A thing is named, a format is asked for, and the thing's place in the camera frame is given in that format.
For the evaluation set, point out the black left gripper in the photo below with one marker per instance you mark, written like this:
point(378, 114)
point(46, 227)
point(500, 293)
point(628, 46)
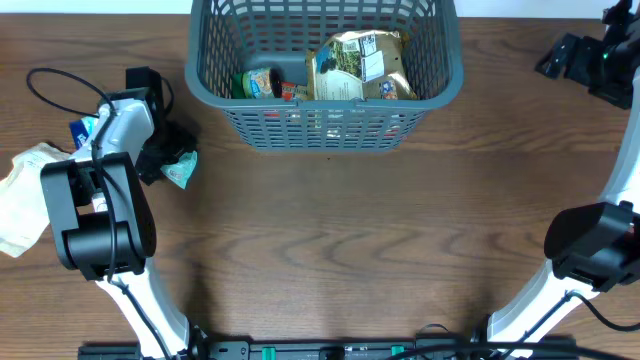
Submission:
point(175, 133)

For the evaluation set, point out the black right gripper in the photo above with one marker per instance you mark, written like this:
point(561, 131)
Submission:
point(585, 48)

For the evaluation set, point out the green snack packet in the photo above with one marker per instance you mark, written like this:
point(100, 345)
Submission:
point(180, 172)

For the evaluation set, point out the colourful tissue multipack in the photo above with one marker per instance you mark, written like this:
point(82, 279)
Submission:
point(81, 130)

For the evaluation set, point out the green lid jar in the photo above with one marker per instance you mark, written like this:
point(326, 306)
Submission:
point(262, 83)

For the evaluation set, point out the gold foil food bag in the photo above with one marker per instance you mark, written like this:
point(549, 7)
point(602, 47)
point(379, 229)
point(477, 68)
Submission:
point(349, 64)

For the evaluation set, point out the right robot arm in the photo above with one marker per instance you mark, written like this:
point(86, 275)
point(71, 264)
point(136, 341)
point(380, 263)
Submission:
point(592, 248)

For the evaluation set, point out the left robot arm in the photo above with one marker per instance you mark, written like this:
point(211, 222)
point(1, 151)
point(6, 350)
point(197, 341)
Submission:
point(101, 221)

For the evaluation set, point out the grey plastic lattice basket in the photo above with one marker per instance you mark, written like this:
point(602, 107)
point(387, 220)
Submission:
point(231, 37)

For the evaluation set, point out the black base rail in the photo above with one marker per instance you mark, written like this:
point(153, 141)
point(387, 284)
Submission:
point(244, 350)

